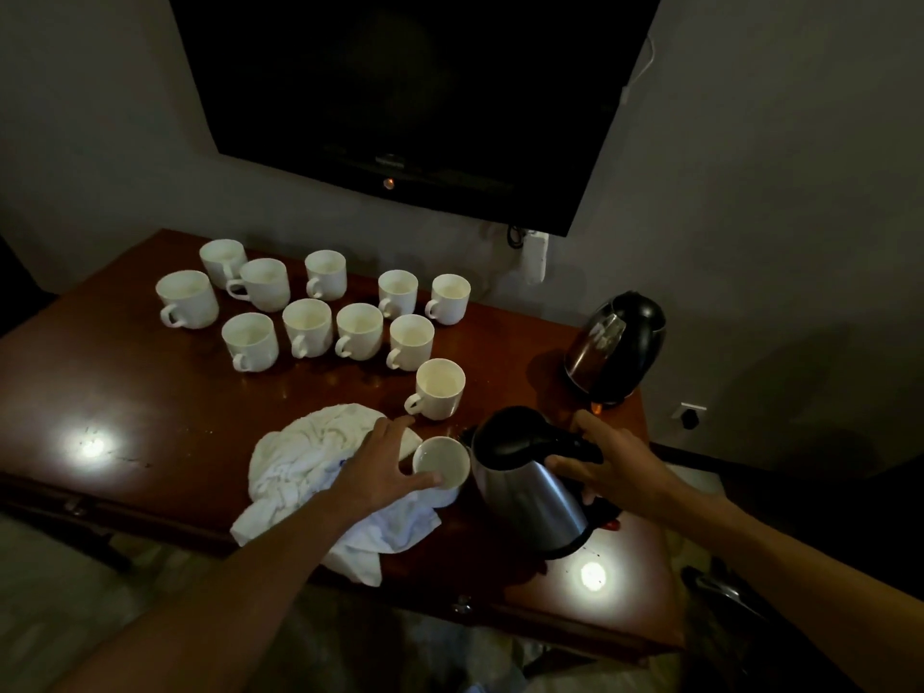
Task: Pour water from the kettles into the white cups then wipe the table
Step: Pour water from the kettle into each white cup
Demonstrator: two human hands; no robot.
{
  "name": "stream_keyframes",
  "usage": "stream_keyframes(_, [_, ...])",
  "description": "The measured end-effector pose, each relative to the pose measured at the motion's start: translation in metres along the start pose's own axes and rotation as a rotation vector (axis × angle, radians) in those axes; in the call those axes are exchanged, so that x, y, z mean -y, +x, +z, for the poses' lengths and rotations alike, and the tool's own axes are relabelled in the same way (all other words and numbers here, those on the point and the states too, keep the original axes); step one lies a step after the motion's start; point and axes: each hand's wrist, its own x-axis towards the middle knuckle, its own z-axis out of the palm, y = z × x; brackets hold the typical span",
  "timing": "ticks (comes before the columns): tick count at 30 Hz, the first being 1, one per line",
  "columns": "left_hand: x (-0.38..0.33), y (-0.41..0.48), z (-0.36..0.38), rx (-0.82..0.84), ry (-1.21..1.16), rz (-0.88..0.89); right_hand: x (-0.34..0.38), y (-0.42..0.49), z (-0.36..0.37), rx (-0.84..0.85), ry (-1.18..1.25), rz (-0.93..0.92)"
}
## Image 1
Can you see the dark red wooden table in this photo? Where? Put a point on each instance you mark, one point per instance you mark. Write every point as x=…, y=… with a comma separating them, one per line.
x=144, y=396

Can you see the person's right hand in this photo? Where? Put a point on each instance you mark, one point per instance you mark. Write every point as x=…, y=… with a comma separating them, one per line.
x=635, y=483

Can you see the black wall television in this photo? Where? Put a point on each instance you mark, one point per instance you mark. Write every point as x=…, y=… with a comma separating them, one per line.
x=419, y=79

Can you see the white wall socket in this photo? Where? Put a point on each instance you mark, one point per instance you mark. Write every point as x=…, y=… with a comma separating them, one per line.
x=676, y=409

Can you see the metal drawer knob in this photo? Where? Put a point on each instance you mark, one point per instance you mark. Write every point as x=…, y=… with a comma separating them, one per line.
x=462, y=606

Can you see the person's left hand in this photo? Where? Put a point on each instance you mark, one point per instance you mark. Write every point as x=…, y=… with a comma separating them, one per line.
x=375, y=465

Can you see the black and steel kettle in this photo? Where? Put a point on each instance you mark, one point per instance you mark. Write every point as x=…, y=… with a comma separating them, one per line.
x=628, y=346

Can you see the person's left forearm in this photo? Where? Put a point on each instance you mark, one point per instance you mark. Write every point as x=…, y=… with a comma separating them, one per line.
x=216, y=627

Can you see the group of white cups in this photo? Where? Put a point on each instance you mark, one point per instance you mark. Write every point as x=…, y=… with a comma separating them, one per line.
x=188, y=299

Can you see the steel kettle with black lid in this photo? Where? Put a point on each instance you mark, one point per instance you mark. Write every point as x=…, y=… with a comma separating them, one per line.
x=534, y=505

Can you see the shiny metal object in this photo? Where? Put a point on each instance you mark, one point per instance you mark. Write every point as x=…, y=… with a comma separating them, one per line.
x=722, y=588

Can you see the person's right forearm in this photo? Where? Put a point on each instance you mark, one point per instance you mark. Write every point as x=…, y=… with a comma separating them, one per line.
x=830, y=613

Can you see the white crumpled cloth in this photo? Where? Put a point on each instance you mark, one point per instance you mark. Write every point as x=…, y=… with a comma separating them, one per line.
x=303, y=461

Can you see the black power plug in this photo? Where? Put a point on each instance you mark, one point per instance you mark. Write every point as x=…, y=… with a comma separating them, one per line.
x=690, y=419

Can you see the black chair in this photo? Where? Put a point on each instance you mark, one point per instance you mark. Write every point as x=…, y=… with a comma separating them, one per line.
x=830, y=526

